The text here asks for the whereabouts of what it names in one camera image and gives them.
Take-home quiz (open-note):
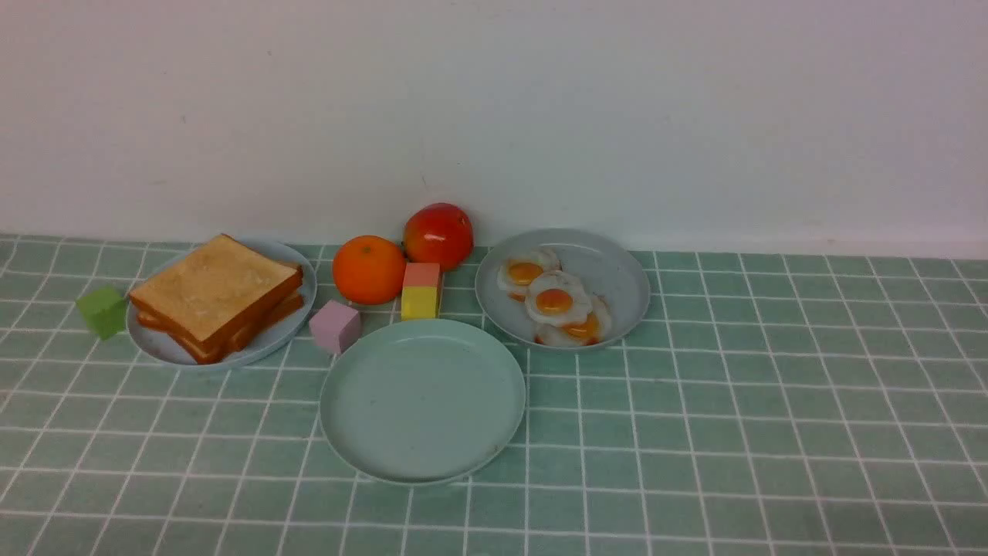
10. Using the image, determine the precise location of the green cube block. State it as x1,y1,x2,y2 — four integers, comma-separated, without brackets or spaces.
76,286,127,341

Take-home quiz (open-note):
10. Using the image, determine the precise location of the red apple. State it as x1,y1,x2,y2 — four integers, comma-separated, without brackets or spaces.
402,203,474,273

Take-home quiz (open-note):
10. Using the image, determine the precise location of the fried egg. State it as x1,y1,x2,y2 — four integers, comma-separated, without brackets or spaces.
496,247,562,302
523,271,592,327
534,295,614,348

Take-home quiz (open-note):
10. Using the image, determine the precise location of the grey egg plate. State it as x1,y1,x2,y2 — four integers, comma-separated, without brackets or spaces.
474,229,650,351

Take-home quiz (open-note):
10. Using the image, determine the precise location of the pink and yellow block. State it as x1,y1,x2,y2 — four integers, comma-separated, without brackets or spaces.
400,263,442,321

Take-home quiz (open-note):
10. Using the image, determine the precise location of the light green centre plate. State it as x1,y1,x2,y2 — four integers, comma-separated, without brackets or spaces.
319,319,528,486

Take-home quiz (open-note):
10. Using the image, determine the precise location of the orange fruit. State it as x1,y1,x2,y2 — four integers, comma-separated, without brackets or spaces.
332,235,407,306

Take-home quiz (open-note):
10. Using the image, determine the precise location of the light blue bread plate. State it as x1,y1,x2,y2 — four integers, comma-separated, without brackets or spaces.
127,237,316,369

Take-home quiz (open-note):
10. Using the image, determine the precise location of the toast slice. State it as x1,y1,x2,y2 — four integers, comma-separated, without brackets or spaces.
128,235,303,351
137,291,304,354
170,334,230,365

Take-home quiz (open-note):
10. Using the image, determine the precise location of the pink cube block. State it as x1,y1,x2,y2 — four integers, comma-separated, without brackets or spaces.
308,300,361,355

